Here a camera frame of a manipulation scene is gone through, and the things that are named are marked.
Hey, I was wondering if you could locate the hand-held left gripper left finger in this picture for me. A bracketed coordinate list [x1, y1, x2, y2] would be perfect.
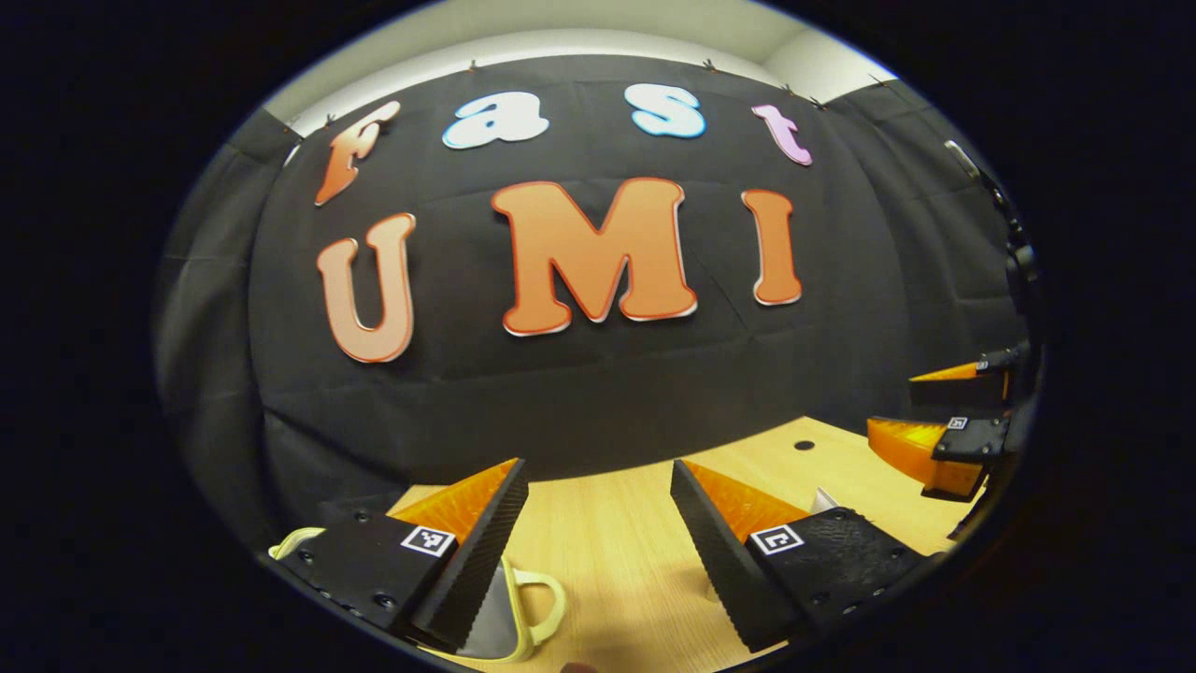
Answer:
[274, 457, 530, 654]

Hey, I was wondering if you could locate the black backdrop cloth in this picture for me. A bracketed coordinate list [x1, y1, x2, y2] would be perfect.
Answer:
[154, 54, 1038, 552]

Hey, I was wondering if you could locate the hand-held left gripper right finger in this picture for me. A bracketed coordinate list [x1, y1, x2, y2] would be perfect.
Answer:
[669, 458, 937, 654]

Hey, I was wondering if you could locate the pale yellow small suitcase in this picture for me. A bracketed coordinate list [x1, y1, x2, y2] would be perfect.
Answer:
[268, 526, 568, 665]

